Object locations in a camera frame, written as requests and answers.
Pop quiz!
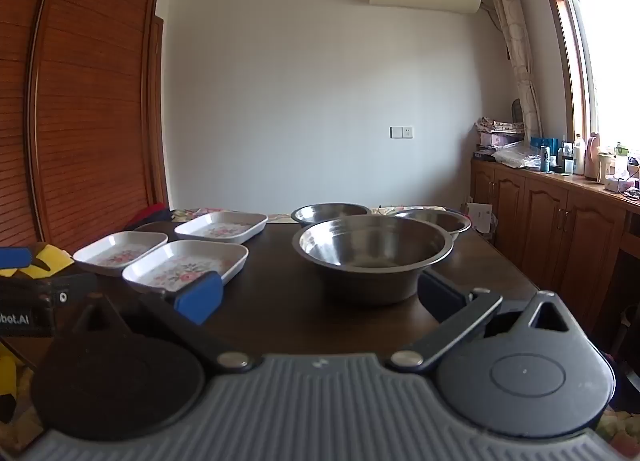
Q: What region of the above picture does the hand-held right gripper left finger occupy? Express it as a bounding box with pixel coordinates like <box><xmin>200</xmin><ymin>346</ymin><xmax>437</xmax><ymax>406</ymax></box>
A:
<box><xmin>75</xmin><ymin>271</ymin><xmax>263</xmax><ymax>374</ymax></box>

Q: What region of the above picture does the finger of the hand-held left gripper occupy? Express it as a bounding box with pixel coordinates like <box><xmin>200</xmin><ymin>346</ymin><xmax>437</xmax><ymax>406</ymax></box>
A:
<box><xmin>36</xmin><ymin>272</ymin><xmax>99</xmax><ymax>310</ymax></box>
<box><xmin>0</xmin><ymin>243</ymin><xmax>52</xmax><ymax>274</ymax></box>

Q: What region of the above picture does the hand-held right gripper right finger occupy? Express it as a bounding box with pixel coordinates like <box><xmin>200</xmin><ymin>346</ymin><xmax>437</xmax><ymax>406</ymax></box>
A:
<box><xmin>386</xmin><ymin>268</ymin><xmax>571</xmax><ymax>373</ymax></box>

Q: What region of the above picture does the white floral plate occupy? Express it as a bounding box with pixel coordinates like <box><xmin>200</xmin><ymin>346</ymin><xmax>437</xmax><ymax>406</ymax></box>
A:
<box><xmin>174</xmin><ymin>211</ymin><xmax>268</xmax><ymax>245</ymax></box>
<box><xmin>122</xmin><ymin>240</ymin><xmax>249</xmax><ymax>296</ymax></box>
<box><xmin>73</xmin><ymin>231</ymin><xmax>169</xmax><ymax>277</ymax></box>

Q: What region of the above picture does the large steel bowl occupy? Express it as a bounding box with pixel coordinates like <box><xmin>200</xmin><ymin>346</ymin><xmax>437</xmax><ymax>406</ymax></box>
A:
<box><xmin>292</xmin><ymin>215</ymin><xmax>455</xmax><ymax>305</ymax></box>

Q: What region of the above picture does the floral blanket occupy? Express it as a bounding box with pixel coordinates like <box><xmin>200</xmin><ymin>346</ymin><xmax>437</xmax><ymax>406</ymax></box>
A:
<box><xmin>170</xmin><ymin>205</ymin><xmax>466</xmax><ymax>224</ymax></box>

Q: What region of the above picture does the white paper box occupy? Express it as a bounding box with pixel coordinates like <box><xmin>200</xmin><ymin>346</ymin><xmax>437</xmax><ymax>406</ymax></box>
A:
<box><xmin>466</xmin><ymin>202</ymin><xmax>494</xmax><ymax>235</ymax></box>

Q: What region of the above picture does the red cloth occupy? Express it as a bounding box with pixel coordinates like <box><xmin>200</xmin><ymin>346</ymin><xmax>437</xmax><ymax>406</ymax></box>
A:
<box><xmin>131</xmin><ymin>202</ymin><xmax>172</xmax><ymax>232</ymax></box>

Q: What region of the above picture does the wooden cabinet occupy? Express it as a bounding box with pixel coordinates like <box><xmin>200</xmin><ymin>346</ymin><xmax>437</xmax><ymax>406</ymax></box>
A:
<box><xmin>470</xmin><ymin>156</ymin><xmax>640</xmax><ymax>339</ymax></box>

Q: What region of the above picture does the pink box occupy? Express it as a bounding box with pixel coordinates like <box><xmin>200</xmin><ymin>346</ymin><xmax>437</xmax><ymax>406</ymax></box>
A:
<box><xmin>479</xmin><ymin>133</ymin><xmax>526</xmax><ymax>148</ymax></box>

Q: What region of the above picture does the wooden slatted wardrobe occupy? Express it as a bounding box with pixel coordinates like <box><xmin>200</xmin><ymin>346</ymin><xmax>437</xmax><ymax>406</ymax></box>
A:
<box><xmin>0</xmin><ymin>0</ymin><xmax>171</xmax><ymax>256</ymax></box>

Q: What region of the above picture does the pink white dispenser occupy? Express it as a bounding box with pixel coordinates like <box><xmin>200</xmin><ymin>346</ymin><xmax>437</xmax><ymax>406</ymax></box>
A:
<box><xmin>586</xmin><ymin>133</ymin><xmax>604</xmax><ymax>182</ymax></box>

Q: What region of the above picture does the patterned beige curtain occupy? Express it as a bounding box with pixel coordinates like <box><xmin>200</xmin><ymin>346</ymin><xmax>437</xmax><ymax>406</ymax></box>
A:
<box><xmin>482</xmin><ymin>0</ymin><xmax>545</xmax><ymax>138</ymax></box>

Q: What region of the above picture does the window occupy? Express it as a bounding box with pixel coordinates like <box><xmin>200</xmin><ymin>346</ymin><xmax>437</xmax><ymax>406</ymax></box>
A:
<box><xmin>552</xmin><ymin>0</ymin><xmax>640</xmax><ymax>154</ymax></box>

